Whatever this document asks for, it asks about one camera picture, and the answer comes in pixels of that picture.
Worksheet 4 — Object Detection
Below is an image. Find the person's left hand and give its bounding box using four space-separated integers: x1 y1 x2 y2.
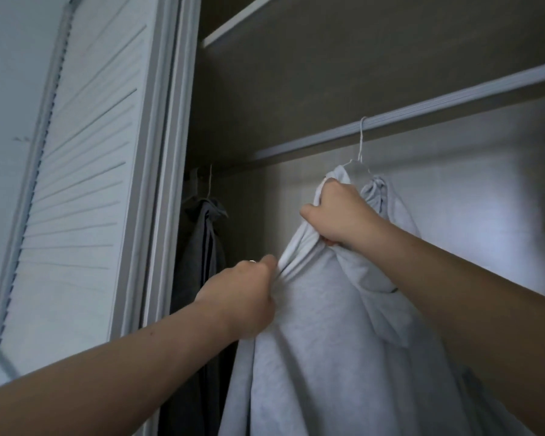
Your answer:
195 254 281 342

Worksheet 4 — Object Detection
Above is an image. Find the person's right hand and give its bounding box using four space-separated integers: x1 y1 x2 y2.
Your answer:
300 179 385 251

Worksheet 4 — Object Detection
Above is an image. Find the grey striped zip hoodie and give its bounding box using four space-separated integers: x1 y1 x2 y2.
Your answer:
159 197 243 436

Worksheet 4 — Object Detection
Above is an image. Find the white wire hanger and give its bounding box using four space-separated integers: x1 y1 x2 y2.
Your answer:
343 116 374 180
189 163 218 205

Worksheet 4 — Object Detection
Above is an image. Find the white hoodie with blue letters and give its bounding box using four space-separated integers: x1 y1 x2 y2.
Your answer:
220 165 539 436

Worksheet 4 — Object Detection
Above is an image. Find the person's right forearm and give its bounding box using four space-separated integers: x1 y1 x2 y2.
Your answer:
362 216 545 436

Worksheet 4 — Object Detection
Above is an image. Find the person's left forearm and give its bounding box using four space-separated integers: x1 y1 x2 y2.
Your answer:
0 302 248 436

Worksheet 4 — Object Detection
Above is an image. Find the closet rod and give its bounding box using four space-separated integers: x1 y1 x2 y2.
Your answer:
249 61 545 166

